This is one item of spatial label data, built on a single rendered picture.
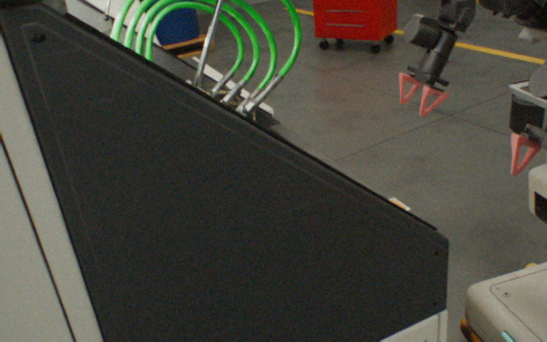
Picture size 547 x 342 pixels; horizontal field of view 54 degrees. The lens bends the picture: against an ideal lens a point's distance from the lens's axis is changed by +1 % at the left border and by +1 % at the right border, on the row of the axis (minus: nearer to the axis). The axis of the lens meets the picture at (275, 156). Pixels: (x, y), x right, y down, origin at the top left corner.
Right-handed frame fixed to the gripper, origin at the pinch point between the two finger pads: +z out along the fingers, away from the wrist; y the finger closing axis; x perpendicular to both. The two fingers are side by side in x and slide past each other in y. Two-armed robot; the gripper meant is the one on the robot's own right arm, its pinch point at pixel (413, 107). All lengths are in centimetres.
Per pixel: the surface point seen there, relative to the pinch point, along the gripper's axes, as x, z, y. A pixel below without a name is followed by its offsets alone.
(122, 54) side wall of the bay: -77, -5, 54
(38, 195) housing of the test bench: -81, 13, 56
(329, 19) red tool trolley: 144, 2, -381
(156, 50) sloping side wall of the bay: -63, 7, -14
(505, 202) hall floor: 133, 44, -79
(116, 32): -75, 0, 20
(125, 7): -75, -5, 19
